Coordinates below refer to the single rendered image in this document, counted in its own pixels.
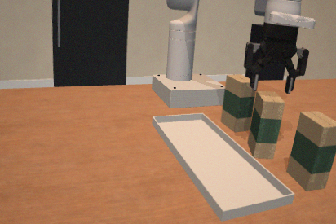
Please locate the green and tan block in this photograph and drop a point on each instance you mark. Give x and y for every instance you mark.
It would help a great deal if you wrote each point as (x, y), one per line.
(265, 124)
(238, 102)
(313, 151)

